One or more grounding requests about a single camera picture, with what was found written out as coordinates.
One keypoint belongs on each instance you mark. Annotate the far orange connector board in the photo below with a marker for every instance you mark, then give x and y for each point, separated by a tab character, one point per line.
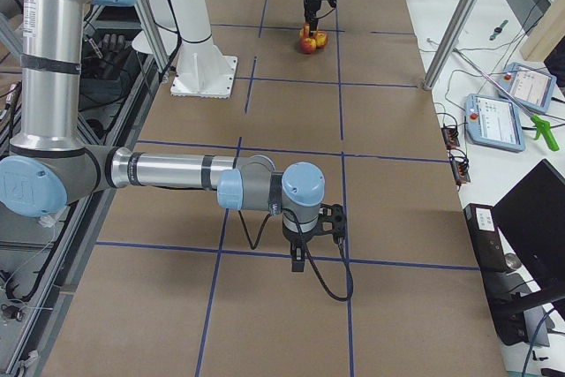
450	132

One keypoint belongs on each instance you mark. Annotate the aluminium frame post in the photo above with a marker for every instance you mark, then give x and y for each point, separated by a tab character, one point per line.
448	42

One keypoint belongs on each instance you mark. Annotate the red yellow apple front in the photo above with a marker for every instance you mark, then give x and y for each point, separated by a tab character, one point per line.
321	39

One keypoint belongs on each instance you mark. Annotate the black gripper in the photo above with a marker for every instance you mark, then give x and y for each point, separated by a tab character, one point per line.
295	236
311	8

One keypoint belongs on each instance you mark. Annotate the far blue teach pendant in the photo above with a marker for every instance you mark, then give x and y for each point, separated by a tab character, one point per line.
534	88

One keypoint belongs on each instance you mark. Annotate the near blue teach pendant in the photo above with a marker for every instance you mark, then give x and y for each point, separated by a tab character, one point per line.
493	122

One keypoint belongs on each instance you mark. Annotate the lone red yellow apple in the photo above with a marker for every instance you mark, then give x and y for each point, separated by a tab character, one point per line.
312	33

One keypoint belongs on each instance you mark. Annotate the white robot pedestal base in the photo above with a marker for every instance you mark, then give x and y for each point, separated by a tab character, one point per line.
202	70

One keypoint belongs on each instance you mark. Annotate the red yellow apple left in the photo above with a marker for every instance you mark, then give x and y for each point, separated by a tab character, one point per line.
303	33

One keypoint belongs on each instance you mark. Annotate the near orange connector board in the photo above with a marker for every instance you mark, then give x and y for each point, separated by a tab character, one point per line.
459	163

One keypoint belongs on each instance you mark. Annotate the wooden board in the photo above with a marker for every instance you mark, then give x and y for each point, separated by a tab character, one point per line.
546	35

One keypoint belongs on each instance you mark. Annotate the red yellow apple back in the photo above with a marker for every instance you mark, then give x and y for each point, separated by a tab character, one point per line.
308	45

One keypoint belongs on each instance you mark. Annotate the black monitor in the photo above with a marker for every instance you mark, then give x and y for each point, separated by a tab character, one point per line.
531	217

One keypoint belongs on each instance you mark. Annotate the black wrist watch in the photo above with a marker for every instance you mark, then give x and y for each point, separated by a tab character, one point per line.
498	30

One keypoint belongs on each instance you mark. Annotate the blue teach pendant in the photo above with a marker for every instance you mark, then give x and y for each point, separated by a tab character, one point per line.
493	122
534	88

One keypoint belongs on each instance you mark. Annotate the black computer box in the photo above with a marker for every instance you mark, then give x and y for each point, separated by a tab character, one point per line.
515	308

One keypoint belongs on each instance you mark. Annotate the orange connector board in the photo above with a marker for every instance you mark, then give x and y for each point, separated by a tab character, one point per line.
450	132
459	163

